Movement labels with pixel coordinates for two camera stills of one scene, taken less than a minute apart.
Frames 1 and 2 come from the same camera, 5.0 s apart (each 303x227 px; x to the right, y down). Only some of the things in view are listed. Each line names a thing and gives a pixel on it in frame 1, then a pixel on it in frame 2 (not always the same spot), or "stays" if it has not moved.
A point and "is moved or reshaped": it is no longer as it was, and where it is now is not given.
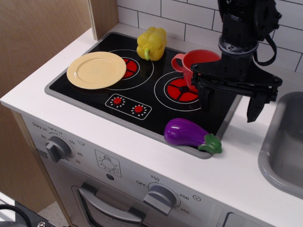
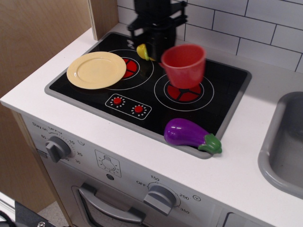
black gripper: x=235 y=73 → x=155 y=24
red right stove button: x=138 y=109 stays
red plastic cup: x=182 y=63 is moved or reshaped
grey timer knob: x=57 y=148 stays
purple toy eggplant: x=181 y=131 stays
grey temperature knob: x=161 y=199 stays
